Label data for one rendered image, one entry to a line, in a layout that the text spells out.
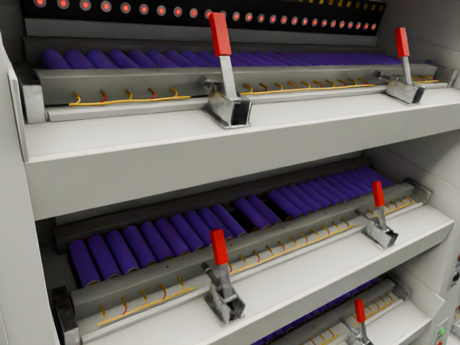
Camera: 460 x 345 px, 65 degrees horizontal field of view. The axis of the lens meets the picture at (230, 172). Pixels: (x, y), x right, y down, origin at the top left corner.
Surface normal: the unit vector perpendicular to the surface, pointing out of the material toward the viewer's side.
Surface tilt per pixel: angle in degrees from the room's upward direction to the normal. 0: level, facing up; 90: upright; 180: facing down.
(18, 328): 90
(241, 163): 105
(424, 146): 90
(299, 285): 15
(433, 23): 90
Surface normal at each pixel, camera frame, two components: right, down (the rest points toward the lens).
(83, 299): 0.16, -0.84
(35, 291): 0.56, 0.27
